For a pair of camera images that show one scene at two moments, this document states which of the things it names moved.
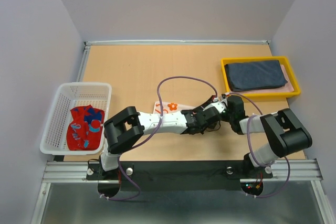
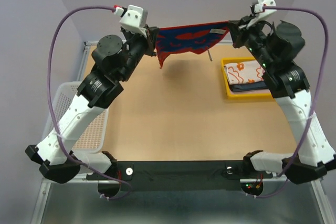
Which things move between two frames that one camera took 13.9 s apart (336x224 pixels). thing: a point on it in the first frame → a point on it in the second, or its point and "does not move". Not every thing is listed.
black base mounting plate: x=216 y=176 does not move
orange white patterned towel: x=167 y=107 → x=244 y=72
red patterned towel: x=85 y=130 → x=195 y=38
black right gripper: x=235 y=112 → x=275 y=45
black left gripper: x=200 y=109 → x=149 y=41
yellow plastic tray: x=283 y=60 does not move
